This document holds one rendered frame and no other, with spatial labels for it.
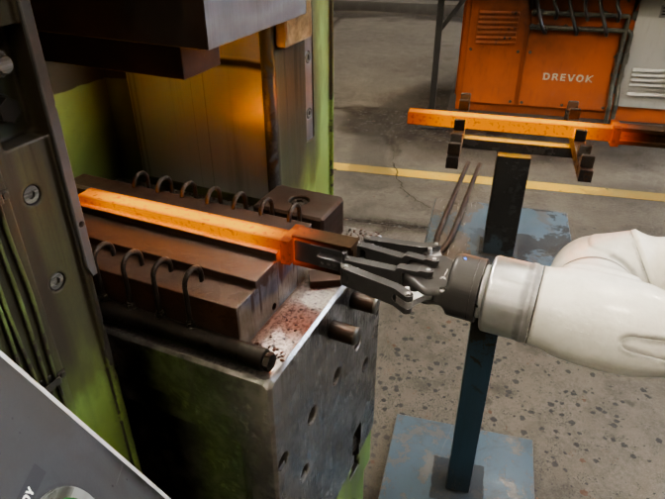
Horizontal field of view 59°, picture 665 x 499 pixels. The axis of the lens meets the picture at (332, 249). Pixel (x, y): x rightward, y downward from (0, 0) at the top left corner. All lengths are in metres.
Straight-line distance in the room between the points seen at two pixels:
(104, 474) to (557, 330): 0.45
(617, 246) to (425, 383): 1.31
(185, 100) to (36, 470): 0.79
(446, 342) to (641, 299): 1.57
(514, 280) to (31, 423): 0.48
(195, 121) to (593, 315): 0.72
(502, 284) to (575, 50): 3.56
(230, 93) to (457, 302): 0.54
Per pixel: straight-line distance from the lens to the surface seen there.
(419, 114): 1.15
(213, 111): 1.05
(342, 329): 0.82
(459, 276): 0.67
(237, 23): 0.61
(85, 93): 1.14
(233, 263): 0.76
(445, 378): 2.05
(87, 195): 0.95
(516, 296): 0.66
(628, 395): 2.18
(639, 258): 0.79
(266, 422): 0.74
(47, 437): 0.40
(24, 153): 0.62
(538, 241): 1.31
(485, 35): 4.12
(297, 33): 0.99
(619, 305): 0.66
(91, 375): 0.77
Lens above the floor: 1.40
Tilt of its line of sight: 31 degrees down
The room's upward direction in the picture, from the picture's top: straight up
